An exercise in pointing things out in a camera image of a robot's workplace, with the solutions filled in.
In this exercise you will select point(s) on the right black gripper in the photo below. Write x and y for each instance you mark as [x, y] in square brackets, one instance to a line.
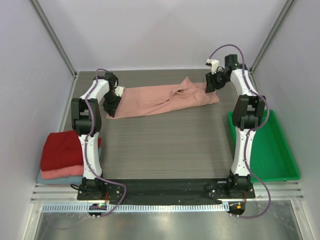
[212, 80]

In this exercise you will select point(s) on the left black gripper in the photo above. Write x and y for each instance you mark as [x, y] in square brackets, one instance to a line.
[111, 109]

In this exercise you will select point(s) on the pink t shirt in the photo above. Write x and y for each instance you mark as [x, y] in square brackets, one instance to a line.
[154, 100]

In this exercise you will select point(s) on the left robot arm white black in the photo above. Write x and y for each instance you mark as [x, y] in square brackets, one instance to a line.
[86, 121]

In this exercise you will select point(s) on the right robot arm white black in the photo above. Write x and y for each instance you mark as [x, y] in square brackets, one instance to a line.
[247, 117]

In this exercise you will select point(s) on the red folded t shirt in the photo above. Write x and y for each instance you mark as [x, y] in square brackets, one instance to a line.
[61, 150]

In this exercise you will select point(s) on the salmon folded t shirt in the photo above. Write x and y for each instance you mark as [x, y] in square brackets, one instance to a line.
[60, 173]

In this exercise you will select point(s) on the blue folded t shirt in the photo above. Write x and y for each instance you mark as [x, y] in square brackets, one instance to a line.
[60, 181]

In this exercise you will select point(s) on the green plastic tray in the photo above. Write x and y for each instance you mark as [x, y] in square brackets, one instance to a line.
[271, 157]

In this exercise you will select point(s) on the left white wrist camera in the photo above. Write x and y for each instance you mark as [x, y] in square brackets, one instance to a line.
[119, 90]

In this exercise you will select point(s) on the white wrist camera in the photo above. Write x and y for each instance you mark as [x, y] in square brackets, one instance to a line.
[119, 90]
[213, 64]

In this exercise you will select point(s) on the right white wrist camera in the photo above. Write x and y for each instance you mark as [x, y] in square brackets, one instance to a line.
[213, 64]

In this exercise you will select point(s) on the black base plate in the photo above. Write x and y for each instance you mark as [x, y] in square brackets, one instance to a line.
[118, 190]

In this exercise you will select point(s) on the white slotted cable duct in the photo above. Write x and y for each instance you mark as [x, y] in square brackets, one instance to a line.
[90, 207]

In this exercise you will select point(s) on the aluminium frame rail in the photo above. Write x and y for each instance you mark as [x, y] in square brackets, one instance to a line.
[274, 191]

